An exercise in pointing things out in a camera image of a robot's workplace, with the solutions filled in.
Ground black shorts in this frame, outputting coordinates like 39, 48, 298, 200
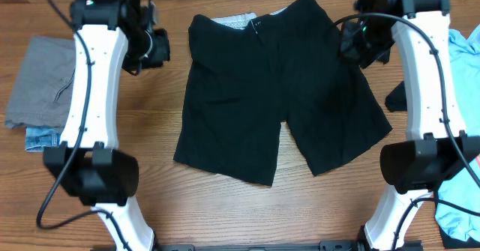
173, 0, 391, 186

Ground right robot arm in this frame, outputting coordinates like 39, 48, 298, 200
319, 0, 479, 251

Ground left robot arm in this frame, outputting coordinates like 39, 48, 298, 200
43, 0, 170, 250

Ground black garment under shirt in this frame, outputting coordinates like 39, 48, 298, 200
385, 81, 407, 112

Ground light blue shirt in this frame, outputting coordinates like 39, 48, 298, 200
433, 22, 480, 243

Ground folded grey shorts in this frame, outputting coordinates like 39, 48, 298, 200
4, 36, 76, 131

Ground folded blue jeans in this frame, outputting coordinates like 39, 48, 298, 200
25, 127, 60, 152

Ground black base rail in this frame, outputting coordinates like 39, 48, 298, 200
154, 241, 368, 251

